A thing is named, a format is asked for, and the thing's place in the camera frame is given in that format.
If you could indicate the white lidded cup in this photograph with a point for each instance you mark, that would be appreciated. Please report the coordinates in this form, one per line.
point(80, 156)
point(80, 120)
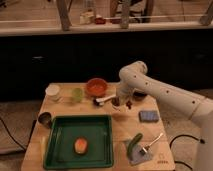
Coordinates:
point(53, 92)

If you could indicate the orange bowl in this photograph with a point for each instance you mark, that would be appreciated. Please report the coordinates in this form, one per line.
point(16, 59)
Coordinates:
point(96, 87)

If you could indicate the dark bowl with contents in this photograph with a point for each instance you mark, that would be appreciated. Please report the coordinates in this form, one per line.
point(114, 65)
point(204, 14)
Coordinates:
point(138, 96)

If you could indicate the orange peach fruit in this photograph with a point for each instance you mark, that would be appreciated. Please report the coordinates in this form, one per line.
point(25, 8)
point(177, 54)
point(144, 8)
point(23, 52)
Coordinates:
point(80, 146)

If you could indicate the dark metal cup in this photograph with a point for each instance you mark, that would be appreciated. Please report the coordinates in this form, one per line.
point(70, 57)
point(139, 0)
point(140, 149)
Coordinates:
point(45, 119)

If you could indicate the green translucent cup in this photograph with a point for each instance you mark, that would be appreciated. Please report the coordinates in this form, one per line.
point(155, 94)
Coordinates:
point(77, 95)

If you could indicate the green plastic tray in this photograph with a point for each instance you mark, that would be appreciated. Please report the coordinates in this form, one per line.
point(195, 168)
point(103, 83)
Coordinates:
point(96, 129)

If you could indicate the blue sponge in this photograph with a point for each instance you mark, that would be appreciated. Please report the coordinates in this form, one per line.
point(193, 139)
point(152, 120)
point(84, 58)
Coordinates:
point(148, 116)

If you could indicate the silver metal fork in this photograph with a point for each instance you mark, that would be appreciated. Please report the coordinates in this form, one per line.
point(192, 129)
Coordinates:
point(145, 149)

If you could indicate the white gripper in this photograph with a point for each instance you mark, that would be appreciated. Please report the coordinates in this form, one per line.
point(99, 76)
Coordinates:
point(122, 100)

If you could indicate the green cucumber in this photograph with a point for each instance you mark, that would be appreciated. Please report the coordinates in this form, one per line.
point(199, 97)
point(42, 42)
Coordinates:
point(132, 143)

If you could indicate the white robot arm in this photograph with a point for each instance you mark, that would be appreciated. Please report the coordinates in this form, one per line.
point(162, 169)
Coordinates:
point(197, 108)

